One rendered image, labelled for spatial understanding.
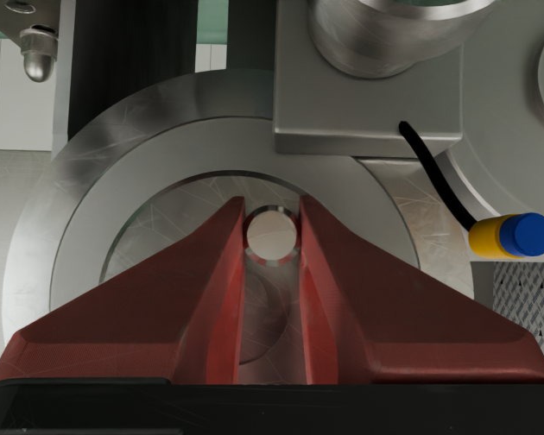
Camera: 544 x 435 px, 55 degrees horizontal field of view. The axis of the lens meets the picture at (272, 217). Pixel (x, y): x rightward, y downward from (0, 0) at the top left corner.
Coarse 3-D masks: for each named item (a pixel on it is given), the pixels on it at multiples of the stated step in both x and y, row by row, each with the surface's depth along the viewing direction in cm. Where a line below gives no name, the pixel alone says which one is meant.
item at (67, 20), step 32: (64, 0) 18; (96, 0) 20; (128, 0) 23; (160, 0) 29; (192, 0) 39; (64, 32) 18; (96, 32) 20; (128, 32) 24; (160, 32) 30; (192, 32) 40; (64, 64) 17; (96, 64) 20; (128, 64) 24; (160, 64) 30; (192, 64) 40; (64, 96) 17; (96, 96) 20; (128, 96) 24; (64, 128) 17
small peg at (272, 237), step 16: (272, 208) 12; (256, 224) 12; (272, 224) 12; (288, 224) 12; (256, 240) 12; (272, 240) 12; (288, 240) 12; (256, 256) 12; (272, 256) 12; (288, 256) 12
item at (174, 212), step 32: (160, 192) 15; (192, 192) 15; (224, 192) 15; (256, 192) 15; (288, 192) 15; (128, 224) 15; (160, 224) 14; (192, 224) 14; (128, 256) 14; (256, 288) 14; (288, 288) 15; (256, 320) 14; (288, 320) 14; (256, 352) 15; (288, 352) 14
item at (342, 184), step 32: (192, 128) 16; (224, 128) 16; (256, 128) 16; (128, 160) 16; (160, 160) 16; (192, 160) 16; (224, 160) 16; (256, 160) 16; (288, 160) 16; (320, 160) 16; (352, 160) 16; (96, 192) 16; (128, 192) 16; (320, 192) 16; (352, 192) 16; (384, 192) 16; (96, 224) 16; (352, 224) 16; (384, 224) 16; (64, 256) 16; (96, 256) 16; (416, 256) 16; (64, 288) 16
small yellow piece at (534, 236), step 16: (400, 128) 13; (416, 144) 13; (432, 160) 13; (432, 176) 13; (448, 192) 13; (448, 208) 13; (464, 208) 12; (464, 224) 12; (480, 224) 11; (496, 224) 10; (512, 224) 10; (528, 224) 10; (480, 240) 11; (496, 240) 10; (512, 240) 10; (528, 240) 10; (496, 256) 11; (512, 256) 10
